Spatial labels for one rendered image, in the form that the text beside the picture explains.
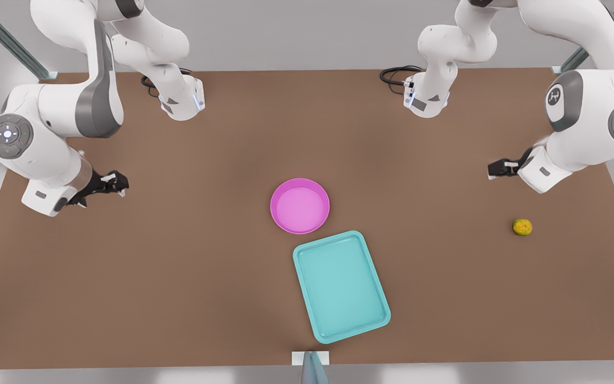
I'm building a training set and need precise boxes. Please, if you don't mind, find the pink round plate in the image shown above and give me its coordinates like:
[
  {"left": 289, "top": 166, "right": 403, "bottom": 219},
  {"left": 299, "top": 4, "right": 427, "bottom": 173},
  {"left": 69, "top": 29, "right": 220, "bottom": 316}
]
[{"left": 270, "top": 178, "right": 331, "bottom": 235}]

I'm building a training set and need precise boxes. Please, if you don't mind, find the teal rectangular tray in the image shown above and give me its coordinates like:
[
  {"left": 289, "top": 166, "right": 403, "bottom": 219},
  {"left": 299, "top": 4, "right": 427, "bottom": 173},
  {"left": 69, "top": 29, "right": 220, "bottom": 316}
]
[{"left": 292, "top": 230, "right": 392, "bottom": 345}]

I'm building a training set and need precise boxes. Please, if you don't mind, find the black cable loop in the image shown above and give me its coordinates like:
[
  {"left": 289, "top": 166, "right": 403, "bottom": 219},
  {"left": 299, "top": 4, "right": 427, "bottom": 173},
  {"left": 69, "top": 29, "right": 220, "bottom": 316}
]
[
  {"left": 379, "top": 65, "right": 426, "bottom": 100},
  {"left": 141, "top": 67, "right": 194, "bottom": 98}
]

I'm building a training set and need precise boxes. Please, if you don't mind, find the silver frame post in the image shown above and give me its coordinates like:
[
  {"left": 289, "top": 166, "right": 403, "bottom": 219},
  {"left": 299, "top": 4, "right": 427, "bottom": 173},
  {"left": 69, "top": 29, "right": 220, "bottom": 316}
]
[
  {"left": 0, "top": 0, "right": 59, "bottom": 81},
  {"left": 292, "top": 350, "right": 331, "bottom": 384},
  {"left": 551, "top": 0, "right": 614, "bottom": 75}
]

